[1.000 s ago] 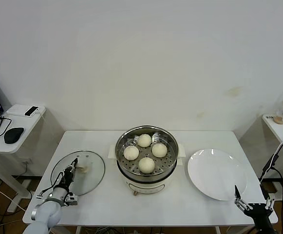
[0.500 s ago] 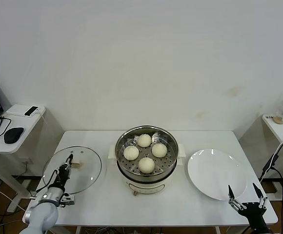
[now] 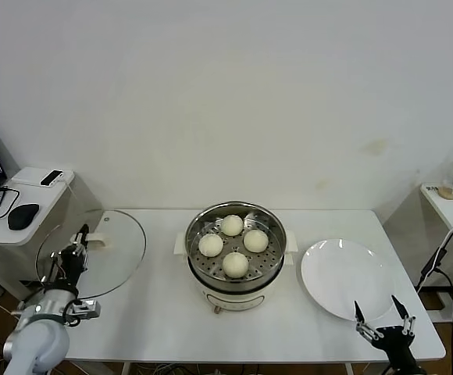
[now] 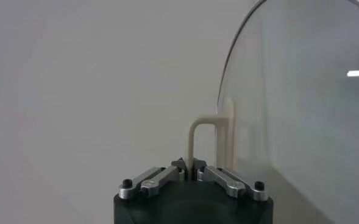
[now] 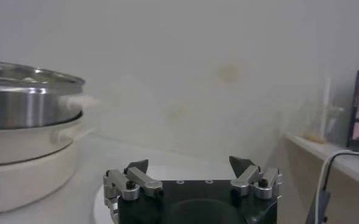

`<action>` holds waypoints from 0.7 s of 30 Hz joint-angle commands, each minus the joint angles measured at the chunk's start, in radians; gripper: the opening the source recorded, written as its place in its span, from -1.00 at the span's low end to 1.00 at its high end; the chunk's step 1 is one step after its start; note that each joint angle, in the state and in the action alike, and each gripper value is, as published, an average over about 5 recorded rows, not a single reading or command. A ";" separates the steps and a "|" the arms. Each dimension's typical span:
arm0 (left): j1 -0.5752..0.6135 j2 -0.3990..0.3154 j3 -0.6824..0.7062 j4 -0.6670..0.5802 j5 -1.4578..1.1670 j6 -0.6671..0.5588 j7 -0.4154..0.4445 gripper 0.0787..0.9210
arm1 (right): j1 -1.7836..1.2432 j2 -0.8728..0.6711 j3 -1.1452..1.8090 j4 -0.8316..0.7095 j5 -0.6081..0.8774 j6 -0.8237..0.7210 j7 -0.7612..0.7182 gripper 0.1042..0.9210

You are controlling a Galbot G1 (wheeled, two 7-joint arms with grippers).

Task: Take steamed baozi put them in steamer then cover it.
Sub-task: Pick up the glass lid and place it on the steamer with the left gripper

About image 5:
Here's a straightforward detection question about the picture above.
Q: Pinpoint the clear plastic drink cup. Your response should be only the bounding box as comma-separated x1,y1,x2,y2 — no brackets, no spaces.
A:
300,102,347,144

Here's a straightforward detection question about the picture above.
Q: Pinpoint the steel steamer basket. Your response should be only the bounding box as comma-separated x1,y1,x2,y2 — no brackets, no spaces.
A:
0,58,101,131

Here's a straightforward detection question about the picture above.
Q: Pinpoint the white round plate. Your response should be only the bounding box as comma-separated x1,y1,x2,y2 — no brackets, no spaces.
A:
91,164,238,224

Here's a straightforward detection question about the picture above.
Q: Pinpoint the white side table with cup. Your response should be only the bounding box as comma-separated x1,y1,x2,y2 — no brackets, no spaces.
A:
283,133,359,224

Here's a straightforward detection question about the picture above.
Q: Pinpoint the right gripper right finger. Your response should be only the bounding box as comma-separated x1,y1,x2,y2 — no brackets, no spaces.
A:
229,155,283,201

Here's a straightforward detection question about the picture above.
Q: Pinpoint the white cable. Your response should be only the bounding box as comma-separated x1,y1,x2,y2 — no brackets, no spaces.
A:
314,149,359,224

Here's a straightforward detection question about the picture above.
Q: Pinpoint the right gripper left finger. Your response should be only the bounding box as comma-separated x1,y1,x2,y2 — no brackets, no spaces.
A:
102,159,165,217

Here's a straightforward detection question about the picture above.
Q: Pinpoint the black cable with adapter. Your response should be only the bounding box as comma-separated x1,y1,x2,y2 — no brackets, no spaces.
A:
305,150,359,224

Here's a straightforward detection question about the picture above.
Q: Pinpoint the white drinking straw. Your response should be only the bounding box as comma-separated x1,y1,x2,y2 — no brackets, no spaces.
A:
320,75,333,138

